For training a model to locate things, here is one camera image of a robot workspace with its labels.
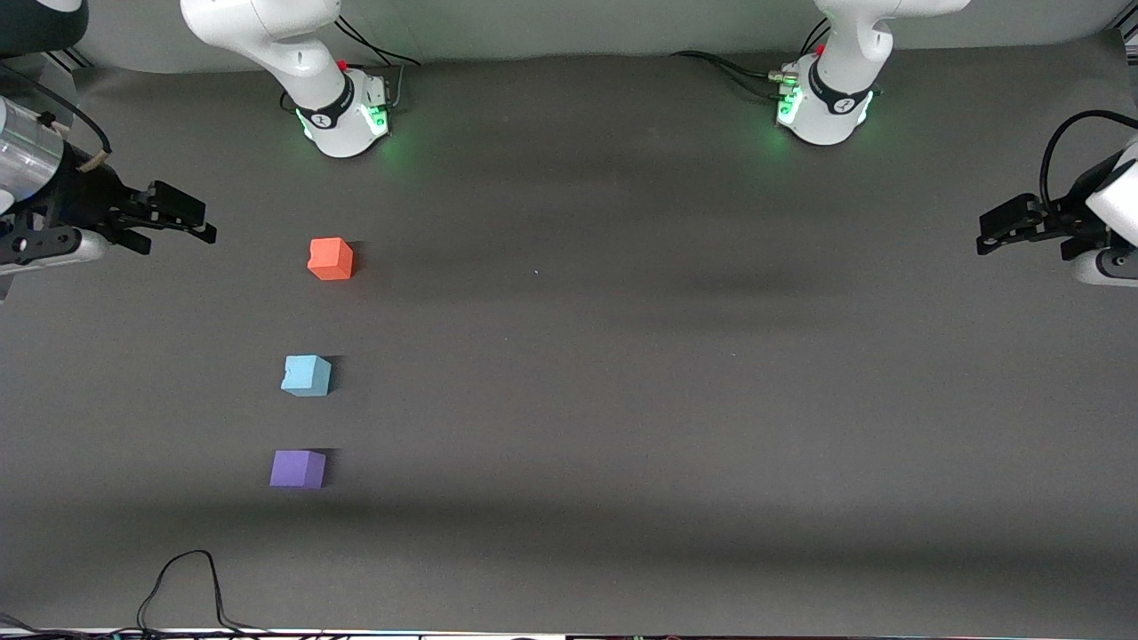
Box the light blue foam block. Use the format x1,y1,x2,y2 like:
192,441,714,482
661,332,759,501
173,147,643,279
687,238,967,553
280,355,333,397

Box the orange foam block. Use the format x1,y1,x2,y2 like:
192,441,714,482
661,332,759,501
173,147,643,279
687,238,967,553
308,237,355,282

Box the purple foam block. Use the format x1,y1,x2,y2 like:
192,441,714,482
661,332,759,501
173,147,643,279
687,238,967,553
269,450,327,490

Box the dark grey table mat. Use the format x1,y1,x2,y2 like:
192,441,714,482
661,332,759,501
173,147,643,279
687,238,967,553
0,34,1138,637

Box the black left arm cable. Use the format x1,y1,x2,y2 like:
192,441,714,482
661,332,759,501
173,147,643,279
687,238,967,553
1037,109,1138,212

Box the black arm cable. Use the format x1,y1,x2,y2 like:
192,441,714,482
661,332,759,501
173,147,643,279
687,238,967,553
0,64,113,172
1037,109,1138,212

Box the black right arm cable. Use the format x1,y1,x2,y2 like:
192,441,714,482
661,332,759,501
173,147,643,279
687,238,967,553
0,64,113,172

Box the black right base cables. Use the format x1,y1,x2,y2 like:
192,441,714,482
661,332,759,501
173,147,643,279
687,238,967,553
333,16,421,112

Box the black base cables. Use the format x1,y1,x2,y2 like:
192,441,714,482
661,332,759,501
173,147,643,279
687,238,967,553
669,18,832,100
333,16,421,112

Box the thin black looped cable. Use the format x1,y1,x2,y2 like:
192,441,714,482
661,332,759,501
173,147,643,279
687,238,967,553
136,549,268,637

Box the black left base cables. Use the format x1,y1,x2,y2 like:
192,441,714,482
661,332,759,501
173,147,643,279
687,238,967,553
669,18,832,100

